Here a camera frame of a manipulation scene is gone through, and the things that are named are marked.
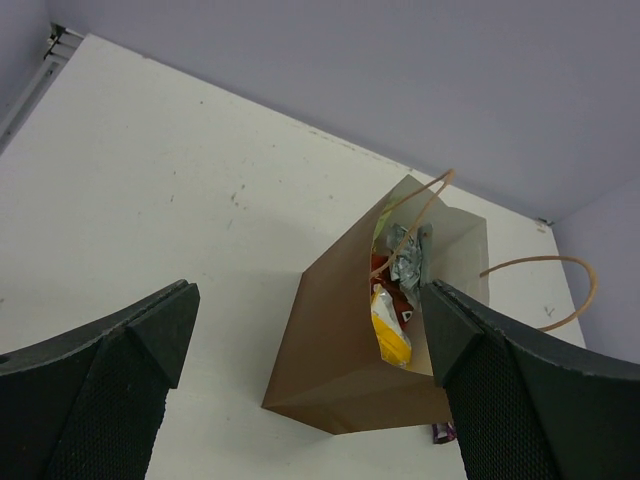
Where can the purple snack packet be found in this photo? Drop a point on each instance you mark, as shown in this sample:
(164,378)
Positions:
(443,433)

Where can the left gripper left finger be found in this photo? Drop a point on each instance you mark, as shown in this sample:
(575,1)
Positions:
(88,403)

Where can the red Doritos chip bag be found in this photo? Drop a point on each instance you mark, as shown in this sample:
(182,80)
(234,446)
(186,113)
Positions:
(406,310)

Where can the green snack packet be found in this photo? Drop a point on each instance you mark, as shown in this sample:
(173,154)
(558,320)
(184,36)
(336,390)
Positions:
(380,225)

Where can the brown paper bag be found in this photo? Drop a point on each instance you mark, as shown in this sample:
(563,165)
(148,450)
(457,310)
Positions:
(329,373)

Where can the yellow candy bar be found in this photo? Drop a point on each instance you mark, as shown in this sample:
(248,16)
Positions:
(394,345)

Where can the grey foil wrapper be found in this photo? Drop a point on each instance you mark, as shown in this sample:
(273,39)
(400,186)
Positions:
(411,267)

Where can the aluminium rail side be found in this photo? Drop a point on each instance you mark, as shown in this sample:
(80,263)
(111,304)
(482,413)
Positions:
(61,46)

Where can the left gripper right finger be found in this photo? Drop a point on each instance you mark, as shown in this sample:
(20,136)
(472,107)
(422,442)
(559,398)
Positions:
(526,405)

